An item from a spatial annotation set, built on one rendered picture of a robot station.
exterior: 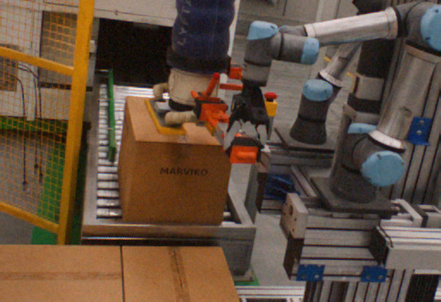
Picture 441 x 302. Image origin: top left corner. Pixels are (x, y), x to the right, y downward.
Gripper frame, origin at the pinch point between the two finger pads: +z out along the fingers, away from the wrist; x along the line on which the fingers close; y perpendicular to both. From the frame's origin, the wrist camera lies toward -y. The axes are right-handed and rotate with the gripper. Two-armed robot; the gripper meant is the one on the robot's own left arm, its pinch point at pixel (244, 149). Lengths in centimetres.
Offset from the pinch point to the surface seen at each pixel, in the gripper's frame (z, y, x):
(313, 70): 51, 331, -184
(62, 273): 66, 43, 41
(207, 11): -30, 50, 3
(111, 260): 66, 50, 24
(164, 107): 8, 58, 11
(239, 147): -2.2, -4.0, 2.9
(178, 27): -22, 57, 10
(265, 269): 121, 119, -72
